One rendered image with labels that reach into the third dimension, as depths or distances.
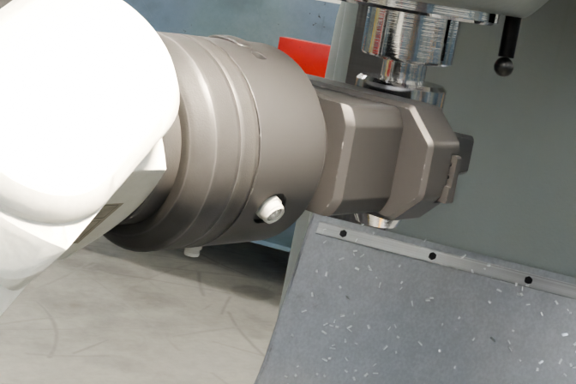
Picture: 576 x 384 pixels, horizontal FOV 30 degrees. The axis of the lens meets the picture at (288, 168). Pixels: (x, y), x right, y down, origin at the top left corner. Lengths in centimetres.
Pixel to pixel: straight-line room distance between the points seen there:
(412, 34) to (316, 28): 450
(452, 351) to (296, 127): 52
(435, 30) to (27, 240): 29
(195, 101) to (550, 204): 57
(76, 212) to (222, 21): 491
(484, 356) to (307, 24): 420
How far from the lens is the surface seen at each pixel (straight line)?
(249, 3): 517
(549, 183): 93
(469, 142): 57
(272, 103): 43
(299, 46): 445
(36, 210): 31
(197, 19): 528
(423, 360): 93
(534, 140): 92
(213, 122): 40
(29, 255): 31
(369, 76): 55
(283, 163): 43
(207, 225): 42
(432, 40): 54
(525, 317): 93
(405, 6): 52
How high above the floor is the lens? 131
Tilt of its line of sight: 10 degrees down
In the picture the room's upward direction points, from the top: 9 degrees clockwise
